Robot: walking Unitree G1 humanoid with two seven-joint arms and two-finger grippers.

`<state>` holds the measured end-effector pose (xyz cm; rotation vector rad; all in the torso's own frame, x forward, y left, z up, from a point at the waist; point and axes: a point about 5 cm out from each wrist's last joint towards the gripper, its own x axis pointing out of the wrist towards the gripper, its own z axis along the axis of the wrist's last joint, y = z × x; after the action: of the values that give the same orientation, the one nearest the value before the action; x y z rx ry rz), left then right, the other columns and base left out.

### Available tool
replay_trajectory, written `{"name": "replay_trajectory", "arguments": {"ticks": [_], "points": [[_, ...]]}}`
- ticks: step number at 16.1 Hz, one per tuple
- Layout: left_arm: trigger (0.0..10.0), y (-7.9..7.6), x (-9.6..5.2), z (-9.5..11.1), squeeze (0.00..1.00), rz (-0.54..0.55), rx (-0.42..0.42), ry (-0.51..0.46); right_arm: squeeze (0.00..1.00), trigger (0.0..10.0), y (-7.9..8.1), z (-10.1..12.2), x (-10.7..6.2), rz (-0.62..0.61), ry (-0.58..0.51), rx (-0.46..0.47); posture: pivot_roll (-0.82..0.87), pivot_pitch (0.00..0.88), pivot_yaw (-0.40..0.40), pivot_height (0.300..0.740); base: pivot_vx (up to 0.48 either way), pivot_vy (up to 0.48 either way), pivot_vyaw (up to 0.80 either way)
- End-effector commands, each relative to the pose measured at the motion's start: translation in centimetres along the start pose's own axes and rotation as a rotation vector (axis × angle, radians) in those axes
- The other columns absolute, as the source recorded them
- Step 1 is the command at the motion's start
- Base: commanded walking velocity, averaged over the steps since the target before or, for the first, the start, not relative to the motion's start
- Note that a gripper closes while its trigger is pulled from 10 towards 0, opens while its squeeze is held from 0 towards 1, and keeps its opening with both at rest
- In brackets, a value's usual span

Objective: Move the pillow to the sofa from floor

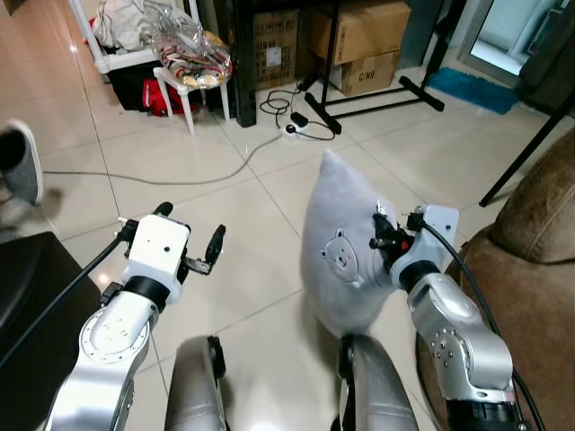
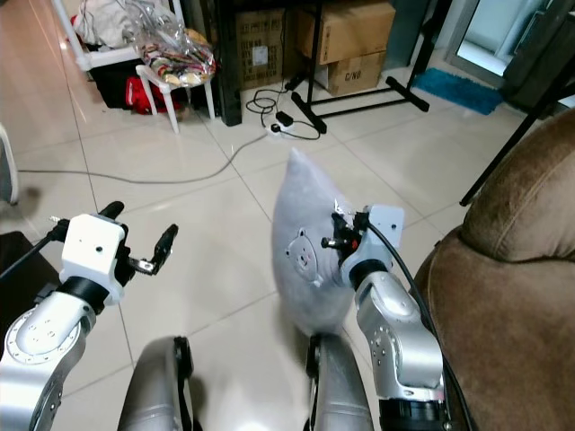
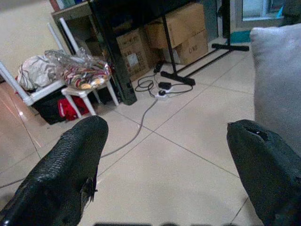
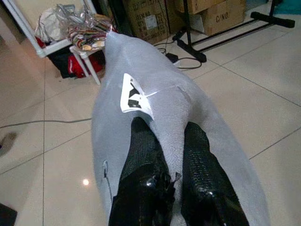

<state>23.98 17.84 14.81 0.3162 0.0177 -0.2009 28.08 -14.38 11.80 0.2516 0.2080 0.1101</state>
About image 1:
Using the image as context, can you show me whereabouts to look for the pile of white clothes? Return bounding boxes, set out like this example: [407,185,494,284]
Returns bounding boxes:
[91,0,185,52]

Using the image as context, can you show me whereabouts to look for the white plastic chair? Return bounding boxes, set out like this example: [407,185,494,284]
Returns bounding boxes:
[152,31,234,136]

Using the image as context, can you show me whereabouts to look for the black slanted pole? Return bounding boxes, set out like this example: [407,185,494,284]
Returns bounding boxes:
[478,97,575,208]

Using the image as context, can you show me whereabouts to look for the dark labelled cardboard box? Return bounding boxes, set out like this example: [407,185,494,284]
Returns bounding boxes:
[251,9,301,92]

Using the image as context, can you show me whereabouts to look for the black leather seat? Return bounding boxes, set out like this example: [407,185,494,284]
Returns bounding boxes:
[0,231,102,431]

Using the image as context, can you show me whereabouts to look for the blue floor mat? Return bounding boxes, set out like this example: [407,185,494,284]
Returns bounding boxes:
[426,66,521,116]

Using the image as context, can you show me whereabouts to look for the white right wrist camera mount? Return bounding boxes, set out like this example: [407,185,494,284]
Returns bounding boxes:
[390,205,462,276]

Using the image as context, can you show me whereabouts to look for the brown sofa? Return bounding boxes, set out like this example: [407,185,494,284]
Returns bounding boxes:
[417,133,575,431]

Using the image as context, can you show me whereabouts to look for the grey floor cable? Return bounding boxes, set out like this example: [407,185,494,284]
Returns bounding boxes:
[42,133,290,188]

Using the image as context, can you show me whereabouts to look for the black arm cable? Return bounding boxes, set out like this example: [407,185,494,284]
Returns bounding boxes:
[420,219,547,431]
[0,226,137,371]

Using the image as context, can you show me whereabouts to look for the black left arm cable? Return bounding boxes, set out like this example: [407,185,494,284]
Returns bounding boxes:
[0,226,137,371]

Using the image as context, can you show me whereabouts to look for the red bag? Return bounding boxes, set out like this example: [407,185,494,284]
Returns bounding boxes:
[141,78,200,119]

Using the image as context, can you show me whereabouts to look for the black cabinet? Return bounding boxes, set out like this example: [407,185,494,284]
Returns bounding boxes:
[516,7,575,115]

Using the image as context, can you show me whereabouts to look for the clear bag of colourful cloth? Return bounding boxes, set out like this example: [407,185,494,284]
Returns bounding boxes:
[154,7,234,90]

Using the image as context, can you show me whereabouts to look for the white laundry rack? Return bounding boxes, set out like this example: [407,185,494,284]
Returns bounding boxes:
[69,0,204,75]

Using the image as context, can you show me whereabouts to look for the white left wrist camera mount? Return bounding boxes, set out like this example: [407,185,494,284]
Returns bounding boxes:
[122,215,192,287]

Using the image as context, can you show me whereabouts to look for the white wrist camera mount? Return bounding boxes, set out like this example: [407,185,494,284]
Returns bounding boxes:
[390,205,462,276]
[122,215,192,287]

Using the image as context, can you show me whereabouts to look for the black metal stand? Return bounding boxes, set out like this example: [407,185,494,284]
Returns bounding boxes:
[300,0,447,136]

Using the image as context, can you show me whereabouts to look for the black storage box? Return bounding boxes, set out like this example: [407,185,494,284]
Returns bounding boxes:
[107,57,164,112]

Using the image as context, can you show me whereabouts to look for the grey slipper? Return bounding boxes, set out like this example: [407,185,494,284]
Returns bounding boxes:
[0,119,45,207]

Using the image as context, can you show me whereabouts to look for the silver left robot leg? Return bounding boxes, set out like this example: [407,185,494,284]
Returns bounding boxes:
[164,336,228,431]

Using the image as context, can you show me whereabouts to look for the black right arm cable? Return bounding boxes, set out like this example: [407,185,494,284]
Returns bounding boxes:
[420,219,547,431]

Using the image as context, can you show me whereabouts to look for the silver right robot leg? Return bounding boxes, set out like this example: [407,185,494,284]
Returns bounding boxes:
[338,333,420,431]

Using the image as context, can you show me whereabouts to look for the large plain cardboard box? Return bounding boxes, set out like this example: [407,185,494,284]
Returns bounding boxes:
[310,0,412,65]

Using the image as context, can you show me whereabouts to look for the small printed cardboard box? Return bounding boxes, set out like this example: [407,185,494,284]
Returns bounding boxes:
[336,50,402,98]

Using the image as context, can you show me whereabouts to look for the white power strip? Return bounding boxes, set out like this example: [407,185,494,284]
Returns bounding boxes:
[282,120,317,139]

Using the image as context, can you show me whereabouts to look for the glass door with frame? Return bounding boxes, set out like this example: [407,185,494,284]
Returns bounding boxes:
[447,0,560,88]

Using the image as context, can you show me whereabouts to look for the silver robot leg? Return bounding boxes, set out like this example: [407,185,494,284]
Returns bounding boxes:
[338,333,420,431]
[164,336,228,431]

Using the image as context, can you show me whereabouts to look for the grey bear print pillow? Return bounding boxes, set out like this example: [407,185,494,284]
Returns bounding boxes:
[301,149,416,339]

